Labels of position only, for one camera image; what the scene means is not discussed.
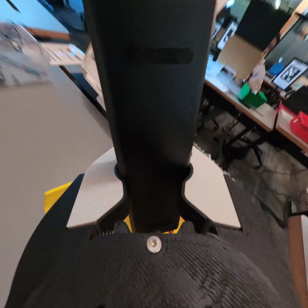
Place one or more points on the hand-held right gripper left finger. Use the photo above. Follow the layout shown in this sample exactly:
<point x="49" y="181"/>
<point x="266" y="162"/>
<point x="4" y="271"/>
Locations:
<point x="96" y="192"/>

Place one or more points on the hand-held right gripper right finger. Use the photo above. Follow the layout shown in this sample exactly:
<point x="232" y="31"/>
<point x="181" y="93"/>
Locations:
<point x="209" y="192"/>

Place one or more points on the yellow plastic bin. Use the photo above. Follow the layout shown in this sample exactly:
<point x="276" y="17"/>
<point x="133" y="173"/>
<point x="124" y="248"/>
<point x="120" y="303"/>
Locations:
<point x="55" y="195"/>

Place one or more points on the black usb hub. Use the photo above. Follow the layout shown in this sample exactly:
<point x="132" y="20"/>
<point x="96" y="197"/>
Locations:
<point x="149" y="108"/>

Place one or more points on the clear plastic bin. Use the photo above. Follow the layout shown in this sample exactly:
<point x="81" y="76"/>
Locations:
<point x="24" y="65"/>

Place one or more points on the grey desk with wood edge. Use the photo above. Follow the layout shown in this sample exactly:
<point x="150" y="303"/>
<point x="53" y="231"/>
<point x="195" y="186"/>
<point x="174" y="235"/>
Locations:
<point x="284" y="125"/>
<point x="262" y="115"/>
<point x="300" y="240"/>

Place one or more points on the green plastic bin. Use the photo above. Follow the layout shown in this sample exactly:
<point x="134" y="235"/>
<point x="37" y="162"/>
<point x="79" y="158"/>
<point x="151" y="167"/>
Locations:
<point x="252" y="98"/>

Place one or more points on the black desk pad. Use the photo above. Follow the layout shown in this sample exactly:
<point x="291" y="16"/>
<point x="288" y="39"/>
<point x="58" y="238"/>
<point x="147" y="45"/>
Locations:
<point x="84" y="86"/>

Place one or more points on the red plastic bin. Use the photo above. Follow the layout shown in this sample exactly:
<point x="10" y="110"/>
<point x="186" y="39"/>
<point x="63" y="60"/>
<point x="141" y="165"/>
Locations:
<point x="300" y="127"/>

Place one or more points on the plain wooden board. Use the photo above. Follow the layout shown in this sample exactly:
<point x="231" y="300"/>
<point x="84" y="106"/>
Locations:
<point x="238" y="55"/>

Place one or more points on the blue container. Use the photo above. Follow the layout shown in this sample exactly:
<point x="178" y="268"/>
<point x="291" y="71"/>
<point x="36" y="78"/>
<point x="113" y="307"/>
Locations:
<point x="276" y="68"/>

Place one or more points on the white laminated checklist sheet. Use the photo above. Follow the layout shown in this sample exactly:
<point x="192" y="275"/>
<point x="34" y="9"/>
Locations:
<point x="62" y="54"/>

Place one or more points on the black white marker sign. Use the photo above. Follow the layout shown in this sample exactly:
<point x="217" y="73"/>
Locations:
<point x="291" y="73"/>
<point x="228" y="36"/>

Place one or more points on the black monitor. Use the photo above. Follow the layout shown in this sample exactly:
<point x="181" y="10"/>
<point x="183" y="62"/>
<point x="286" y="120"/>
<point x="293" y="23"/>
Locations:
<point x="259" y="19"/>

